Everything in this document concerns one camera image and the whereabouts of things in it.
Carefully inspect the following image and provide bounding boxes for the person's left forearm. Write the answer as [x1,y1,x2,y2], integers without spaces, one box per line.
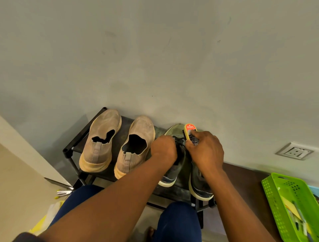
[40,154,175,242]

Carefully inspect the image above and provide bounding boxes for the beige suede shoe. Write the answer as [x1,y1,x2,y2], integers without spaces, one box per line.
[79,109,122,173]
[114,115,156,180]

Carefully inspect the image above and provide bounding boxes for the person's right hand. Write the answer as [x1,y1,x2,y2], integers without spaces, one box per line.
[185,130,225,178]

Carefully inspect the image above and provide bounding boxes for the green plastic basket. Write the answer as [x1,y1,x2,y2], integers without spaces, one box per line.
[261,173,319,242]

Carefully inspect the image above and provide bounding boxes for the person's left hand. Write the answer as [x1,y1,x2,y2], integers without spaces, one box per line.
[150,135,178,168]

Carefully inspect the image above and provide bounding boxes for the dark blue trousers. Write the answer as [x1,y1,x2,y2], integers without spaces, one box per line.
[49,184,202,242]

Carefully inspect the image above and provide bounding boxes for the white wall socket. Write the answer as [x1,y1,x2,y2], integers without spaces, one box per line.
[275,142,314,161]

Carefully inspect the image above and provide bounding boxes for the yellow-edged shoe shine sponge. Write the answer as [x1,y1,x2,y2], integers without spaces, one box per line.
[183,123,200,146]

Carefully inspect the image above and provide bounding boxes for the dark skirting strip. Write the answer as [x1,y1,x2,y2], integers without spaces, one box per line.
[44,177,74,191]

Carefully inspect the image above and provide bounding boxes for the person's right forearm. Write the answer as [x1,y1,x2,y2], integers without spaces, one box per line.
[203,169,276,242]

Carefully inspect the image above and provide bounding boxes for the black metal shoe rack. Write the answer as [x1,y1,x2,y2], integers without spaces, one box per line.
[62,107,217,229]

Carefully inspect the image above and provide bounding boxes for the dark brown low bench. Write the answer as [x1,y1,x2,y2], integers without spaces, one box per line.
[202,162,319,242]

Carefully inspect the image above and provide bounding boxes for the green sneaker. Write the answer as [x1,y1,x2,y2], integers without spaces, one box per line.
[188,159,214,202]
[158,124,187,188]

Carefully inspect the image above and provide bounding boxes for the yellow sticky note pad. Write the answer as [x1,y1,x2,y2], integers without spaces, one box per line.
[280,195,302,220]

